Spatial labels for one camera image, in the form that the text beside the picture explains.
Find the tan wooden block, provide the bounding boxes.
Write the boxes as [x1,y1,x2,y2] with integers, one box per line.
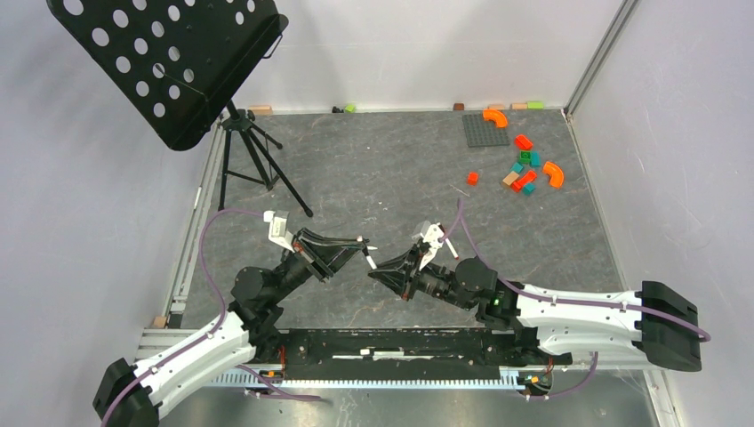
[501,171,519,187]

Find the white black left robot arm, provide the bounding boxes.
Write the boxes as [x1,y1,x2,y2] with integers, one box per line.
[92,226,376,426]

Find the orange curved block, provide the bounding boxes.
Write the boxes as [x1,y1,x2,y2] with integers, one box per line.
[482,109,509,129]
[541,161,565,189]

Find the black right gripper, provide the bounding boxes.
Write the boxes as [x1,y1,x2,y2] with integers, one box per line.
[369,242,474,310]

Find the grey lego baseplate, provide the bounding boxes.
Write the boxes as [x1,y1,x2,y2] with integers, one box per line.
[461,114,510,148]

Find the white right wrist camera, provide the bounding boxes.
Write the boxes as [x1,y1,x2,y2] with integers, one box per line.
[411,221,445,270]

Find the teal brick right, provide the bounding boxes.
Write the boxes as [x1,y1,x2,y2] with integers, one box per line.
[530,151,542,168]

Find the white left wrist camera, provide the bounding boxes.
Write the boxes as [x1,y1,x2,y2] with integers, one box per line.
[263,210,293,252]

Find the white pen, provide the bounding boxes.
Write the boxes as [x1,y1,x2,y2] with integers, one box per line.
[445,239,460,260]
[365,255,377,270]

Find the red long brick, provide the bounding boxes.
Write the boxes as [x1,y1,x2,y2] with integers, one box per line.
[510,170,537,192]

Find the orange curved block right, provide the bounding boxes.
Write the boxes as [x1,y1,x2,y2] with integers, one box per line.
[541,161,565,189]

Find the red brick upper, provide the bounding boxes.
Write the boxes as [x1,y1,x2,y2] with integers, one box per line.
[514,134,533,151]

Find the orange curved block top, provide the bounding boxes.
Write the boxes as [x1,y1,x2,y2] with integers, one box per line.
[482,109,509,129]

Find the black perforated music stand desk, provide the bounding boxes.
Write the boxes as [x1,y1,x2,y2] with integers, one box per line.
[47,1,289,151]

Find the green lego brick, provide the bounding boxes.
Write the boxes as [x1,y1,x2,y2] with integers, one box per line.
[518,150,532,165]

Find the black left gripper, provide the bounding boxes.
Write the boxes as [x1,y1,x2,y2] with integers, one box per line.
[269,227,366,303]

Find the wooden block at wall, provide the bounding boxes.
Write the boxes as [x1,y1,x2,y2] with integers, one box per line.
[247,105,274,116]

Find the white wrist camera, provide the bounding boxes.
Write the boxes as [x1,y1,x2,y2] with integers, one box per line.
[411,221,445,270]
[263,210,293,252]

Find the teal brick lower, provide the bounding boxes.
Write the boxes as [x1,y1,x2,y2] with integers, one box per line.
[522,182,536,196]

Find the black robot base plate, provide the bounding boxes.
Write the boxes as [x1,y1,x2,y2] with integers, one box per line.
[251,327,573,381]

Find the black tripod stand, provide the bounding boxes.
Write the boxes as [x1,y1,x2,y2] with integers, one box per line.
[218,101,314,218]

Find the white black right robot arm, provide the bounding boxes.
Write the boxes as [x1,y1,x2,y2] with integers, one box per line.
[368,244,702,372]

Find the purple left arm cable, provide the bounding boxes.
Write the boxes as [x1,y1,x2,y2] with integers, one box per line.
[100,208,322,427]

